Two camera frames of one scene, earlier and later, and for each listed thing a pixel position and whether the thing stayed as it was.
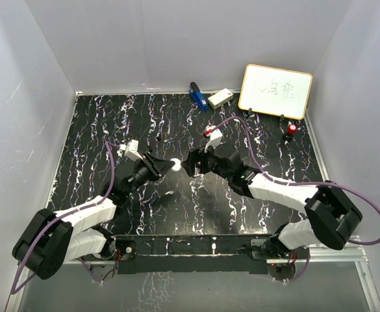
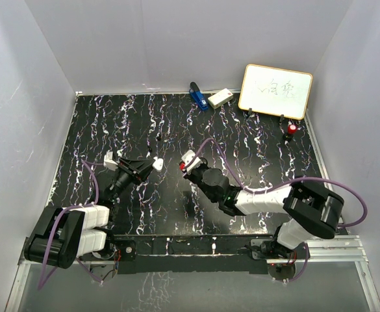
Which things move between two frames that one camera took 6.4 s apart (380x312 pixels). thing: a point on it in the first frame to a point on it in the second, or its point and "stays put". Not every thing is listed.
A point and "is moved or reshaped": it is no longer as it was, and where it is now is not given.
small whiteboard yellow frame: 276,91 stays put
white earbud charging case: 177,165 is moved or reshaped
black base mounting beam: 190,255 stays put
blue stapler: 195,91 stays put
